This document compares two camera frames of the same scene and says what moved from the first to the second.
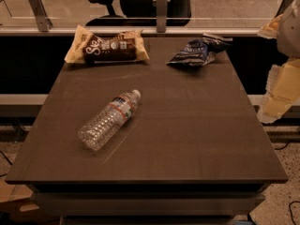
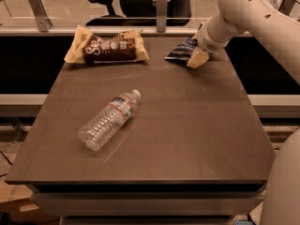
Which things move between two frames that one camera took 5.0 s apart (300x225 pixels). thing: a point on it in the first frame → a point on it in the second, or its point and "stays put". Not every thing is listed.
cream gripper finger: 271,29 → 200,32
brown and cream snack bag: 106,46 stays put
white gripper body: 291,37 → 208,43
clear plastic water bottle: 108,120 stays put
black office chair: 140,6 stays put
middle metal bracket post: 161,11 stays put
